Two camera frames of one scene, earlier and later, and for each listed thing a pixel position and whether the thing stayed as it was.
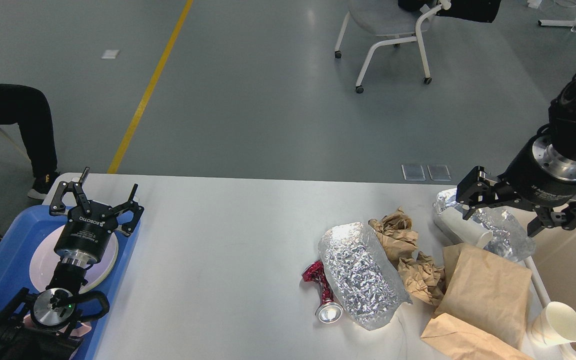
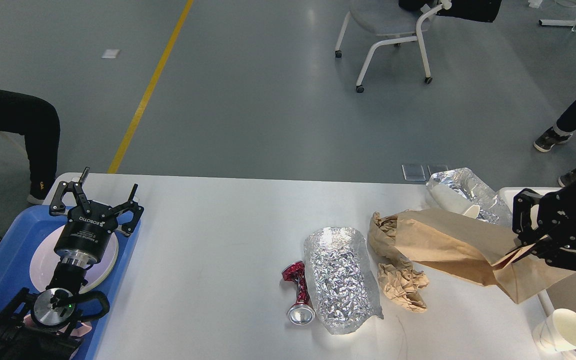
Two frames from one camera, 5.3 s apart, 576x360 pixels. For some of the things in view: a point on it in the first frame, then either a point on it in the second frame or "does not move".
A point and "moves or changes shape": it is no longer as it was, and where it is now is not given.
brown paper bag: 483,312 to 465,250
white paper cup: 558,324 does not move
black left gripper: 84,236 does not move
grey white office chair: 385,18 does not move
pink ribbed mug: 75,329 does not move
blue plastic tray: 5,270 does not move
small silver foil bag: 511,238 moves or changes shape
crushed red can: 329,311 to 303,313
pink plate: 44,261 does not move
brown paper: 423,276 to 402,286
